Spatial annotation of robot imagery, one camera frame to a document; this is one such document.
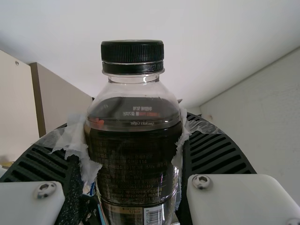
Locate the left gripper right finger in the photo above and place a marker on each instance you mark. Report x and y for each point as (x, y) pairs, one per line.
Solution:
(218, 159)

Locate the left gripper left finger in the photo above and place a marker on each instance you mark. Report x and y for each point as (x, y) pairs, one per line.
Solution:
(39, 168)

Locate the dark coffee bottle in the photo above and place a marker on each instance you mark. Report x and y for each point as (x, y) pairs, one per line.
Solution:
(131, 145)

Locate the grey-brown side table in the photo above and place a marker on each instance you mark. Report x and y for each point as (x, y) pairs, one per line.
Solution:
(58, 100)

